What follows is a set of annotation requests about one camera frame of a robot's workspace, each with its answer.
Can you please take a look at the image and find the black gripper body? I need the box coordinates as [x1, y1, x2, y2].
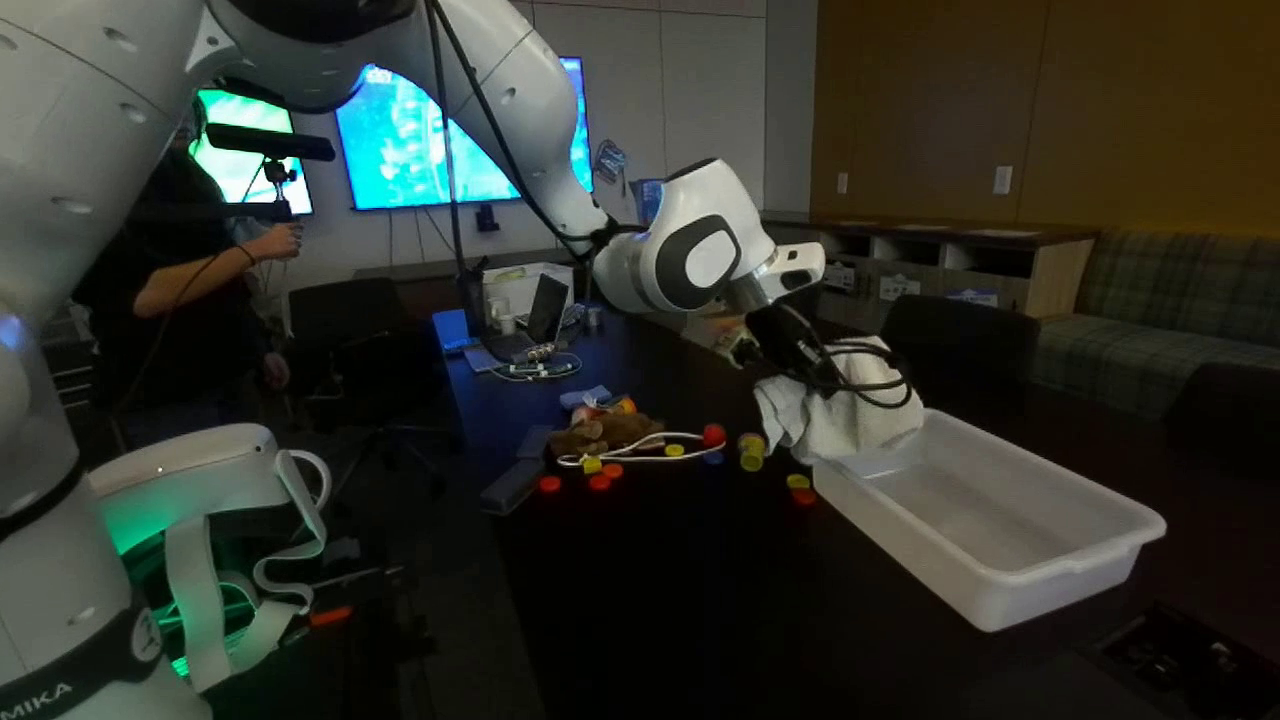
[734, 294, 823, 380]

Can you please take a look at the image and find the white towel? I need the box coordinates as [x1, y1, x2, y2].
[751, 330, 933, 466]

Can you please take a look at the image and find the large blue monitor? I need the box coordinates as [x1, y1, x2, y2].
[330, 53, 595, 214]

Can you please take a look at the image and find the low wooden shelf unit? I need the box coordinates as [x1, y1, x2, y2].
[765, 210, 1098, 330]

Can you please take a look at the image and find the black chair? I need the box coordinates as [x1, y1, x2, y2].
[877, 291, 1045, 404]

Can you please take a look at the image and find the white cord loop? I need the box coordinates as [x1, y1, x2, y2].
[555, 429, 731, 470]

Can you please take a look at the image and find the black stereo camera bar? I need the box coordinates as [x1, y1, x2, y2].
[203, 121, 338, 224]

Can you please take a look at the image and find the blue cabinet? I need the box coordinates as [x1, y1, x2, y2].
[429, 303, 642, 470]

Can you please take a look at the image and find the red handled tool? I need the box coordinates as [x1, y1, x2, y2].
[296, 602, 356, 636]

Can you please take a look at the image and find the yellow green toy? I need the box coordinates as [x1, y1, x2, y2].
[731, 429, 772, 474]

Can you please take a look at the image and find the small green monitor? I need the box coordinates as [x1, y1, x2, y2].
[184, 83, 318, 221]

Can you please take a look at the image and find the brown plush toy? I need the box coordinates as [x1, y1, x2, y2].
[546, 396, 665, 462]

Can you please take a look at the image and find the beige wrist camera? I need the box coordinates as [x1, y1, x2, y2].
[698, 313, 756, 364]

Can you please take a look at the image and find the person in dark shirt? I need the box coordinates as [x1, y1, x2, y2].
[72, 143, 305, 445]

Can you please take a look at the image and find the clear plastic bin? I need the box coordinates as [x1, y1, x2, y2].
[808, 404, 1170, 636]

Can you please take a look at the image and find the white bag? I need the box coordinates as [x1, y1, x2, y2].
[478, 254, 577, 337]

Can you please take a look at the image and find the green plaid sofa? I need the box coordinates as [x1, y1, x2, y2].
[1030, 227, 1280, 414]

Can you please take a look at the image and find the small dark laptop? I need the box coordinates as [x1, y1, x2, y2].
[482, 270, 580, 380]

